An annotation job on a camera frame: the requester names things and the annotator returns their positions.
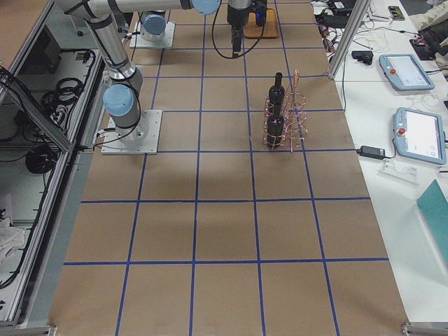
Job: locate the dark wine bottle left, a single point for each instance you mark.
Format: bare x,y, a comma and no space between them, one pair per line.
276,93

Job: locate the black power adapter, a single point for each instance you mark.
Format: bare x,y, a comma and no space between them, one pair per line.
371,152

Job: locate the dark wine bottle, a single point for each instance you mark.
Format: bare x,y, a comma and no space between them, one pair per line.
276,93
275,127

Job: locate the dark wine bottle right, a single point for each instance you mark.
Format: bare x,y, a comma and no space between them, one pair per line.
275,127

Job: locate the teach pendant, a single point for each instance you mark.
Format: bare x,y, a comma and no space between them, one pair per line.
405,73
419,135

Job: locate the aluminium frame post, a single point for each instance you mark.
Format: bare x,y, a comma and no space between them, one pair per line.
351,28

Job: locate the wooden tray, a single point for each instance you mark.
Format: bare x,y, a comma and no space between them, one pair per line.
253,31

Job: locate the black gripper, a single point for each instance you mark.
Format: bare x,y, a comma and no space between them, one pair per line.
236,18

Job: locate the far teach pendant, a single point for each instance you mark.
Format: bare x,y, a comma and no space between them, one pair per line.
405,73

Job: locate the near teach pendant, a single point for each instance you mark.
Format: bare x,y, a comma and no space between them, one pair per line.
419,135

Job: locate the teal folder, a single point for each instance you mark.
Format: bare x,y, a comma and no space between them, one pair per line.
433,206

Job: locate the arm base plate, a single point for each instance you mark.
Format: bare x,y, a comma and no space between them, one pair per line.
143,139
151,41

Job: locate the copper wire bottle basket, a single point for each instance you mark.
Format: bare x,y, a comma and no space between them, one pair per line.
293,112

